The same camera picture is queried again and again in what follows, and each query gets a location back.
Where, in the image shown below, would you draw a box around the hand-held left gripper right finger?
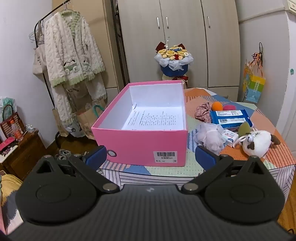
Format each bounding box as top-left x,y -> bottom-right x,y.
181,146 -> 263,194

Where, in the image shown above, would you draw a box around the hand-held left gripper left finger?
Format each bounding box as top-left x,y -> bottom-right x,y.
35,146 -> 120,193

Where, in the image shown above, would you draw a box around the pink cardboard box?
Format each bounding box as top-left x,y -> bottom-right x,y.
91,80 -> 188,167

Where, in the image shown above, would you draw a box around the blue wet wipes packet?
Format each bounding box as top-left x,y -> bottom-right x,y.
211,117 -> 253,129
210,109 -> 249,120

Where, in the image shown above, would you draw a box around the white mesh bath puff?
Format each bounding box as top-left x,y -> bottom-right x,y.
194,124 -> 226,154

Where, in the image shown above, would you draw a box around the pair of shoes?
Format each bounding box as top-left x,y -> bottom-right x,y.
54,149 -> 89,161

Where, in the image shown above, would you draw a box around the small white tissue packet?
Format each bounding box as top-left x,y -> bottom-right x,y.
222,128 -> 239,147

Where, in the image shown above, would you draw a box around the floral fabric scrunchie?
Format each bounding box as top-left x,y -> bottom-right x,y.
195,102 -> 212,123

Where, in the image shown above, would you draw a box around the green makeup sponge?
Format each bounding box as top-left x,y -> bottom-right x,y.
238,122 -> 251,137

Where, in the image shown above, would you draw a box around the orange plush ball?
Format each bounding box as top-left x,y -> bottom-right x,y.
211,101 -> 224,112

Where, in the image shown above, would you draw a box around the white plush toy brown ears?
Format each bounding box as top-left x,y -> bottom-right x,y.
233,130 -> 281,159

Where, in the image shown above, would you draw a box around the patchwork patterned cloth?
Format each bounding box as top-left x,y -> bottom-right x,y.
96,88 -> 296,202

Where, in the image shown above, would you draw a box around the fluffy white pants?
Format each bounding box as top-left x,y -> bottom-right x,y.
50,74 -> 108,138

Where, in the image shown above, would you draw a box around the printed paper sheet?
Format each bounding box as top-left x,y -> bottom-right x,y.
121,104 -> 185,131

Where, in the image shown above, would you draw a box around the wooden nightstand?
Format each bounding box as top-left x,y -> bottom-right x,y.
0,130 -> 47,181

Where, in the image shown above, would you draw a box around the orange drink bottle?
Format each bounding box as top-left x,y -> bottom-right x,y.
10,120 -> 24,142

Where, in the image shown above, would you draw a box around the colourful paper gift bag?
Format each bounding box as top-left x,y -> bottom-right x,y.
243,43 -> 266,104

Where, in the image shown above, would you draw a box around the flat pink case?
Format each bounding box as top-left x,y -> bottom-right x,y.
0,137 -> 17,151

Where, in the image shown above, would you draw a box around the red woven basket bag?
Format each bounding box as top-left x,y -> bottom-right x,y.
0,105 -> 26,142

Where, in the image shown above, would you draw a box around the yellow cloth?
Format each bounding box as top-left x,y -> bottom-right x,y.
0,171 -> 24,207

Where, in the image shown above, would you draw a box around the white green plastic bag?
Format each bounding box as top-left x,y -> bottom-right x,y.
0,96 -> 18,114

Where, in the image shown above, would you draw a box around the yellow flower bouquet blue wrap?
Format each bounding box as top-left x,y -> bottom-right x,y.
154,39 -> 194,90

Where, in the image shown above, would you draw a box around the beige canvas tote bag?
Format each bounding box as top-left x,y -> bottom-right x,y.
32,20 -> 50,82

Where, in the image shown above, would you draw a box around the fluffy white green-trimmed cardigan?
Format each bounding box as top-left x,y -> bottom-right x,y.
43,10 -> 106,88

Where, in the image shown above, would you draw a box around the beige wardrobe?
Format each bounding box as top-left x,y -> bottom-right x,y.
116,0 -> 241,101

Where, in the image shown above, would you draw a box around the black clothes rack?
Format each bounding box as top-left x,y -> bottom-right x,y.
34,0 -> 72,149

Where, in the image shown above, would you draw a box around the brown paper bag green handle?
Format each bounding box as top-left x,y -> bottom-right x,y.
76,105 -> 107,140

